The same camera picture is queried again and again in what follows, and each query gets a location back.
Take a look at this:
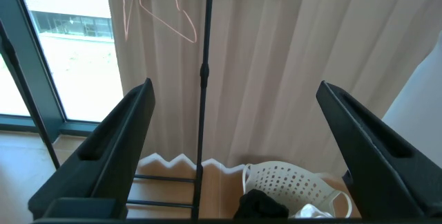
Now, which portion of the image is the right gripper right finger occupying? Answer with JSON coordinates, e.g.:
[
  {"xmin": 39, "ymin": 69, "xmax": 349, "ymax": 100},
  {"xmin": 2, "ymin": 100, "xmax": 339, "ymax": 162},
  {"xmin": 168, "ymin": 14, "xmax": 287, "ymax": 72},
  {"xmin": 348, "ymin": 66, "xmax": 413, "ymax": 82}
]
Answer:
[{"xmin": 316, "ymin": 80, "xmax": 442, "ymax": 220}]

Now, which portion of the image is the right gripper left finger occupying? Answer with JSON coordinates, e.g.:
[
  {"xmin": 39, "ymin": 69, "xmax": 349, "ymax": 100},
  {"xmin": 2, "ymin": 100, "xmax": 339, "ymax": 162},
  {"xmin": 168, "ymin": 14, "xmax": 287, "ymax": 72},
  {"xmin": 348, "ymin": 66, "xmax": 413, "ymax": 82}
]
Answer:
[{"xmin": 28, "ymin": 77, "xmax": 156, "ymax": 220}]

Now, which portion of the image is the white laundry basket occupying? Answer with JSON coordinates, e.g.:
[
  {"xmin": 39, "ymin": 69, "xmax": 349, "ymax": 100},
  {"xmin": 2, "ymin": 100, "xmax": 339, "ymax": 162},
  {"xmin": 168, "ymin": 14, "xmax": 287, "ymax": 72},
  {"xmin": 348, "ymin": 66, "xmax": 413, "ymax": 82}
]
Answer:
[{"xmin": 241, "ymin": 160, "xmax": 354, "ymax": 220}]

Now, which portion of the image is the black clothes rack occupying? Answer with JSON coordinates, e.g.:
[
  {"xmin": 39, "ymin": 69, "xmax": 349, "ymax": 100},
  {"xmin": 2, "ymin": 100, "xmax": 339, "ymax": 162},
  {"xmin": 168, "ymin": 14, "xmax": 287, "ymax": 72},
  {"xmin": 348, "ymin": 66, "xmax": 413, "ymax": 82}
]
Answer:
[{"xmin": 0, "ymin": 0, "xmax": 215, "ymax": 221}]

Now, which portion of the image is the pink clothes hanger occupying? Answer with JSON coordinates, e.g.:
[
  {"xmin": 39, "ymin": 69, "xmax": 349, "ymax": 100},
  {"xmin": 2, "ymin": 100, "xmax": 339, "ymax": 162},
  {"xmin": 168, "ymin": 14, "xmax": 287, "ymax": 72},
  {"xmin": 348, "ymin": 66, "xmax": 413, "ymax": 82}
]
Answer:
[
  {"xmin": 122, "ymin": 0, "xmax": 136, "ymax": 42},
  {"xmin": 137, "ymin": 0, "xmax": 198, "ymax": 44}
]

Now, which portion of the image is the black garment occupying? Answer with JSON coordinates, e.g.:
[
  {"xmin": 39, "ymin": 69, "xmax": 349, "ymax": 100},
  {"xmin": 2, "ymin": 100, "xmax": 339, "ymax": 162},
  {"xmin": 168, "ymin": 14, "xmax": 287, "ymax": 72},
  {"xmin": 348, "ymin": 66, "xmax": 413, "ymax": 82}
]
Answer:
[{"xmin": 233, "ymin": 188, "xmax": 290, "ymax": 220}]

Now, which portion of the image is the window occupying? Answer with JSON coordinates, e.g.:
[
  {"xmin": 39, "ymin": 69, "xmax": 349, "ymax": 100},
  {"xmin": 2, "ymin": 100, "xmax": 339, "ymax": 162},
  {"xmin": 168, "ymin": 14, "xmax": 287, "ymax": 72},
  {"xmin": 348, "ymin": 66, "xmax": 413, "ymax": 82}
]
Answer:
[{"xmin": 0, "ymin": 0, "xmax": 124, "ymax": 144}]

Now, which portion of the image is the beige curtain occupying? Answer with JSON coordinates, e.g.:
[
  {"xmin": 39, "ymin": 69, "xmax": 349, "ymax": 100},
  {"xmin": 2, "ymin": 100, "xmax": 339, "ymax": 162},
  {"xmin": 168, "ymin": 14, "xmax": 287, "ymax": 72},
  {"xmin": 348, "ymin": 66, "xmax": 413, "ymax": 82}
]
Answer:
[{"xmin": 103, "ymin": 0, "xmax": 442, "ymax": 176}]

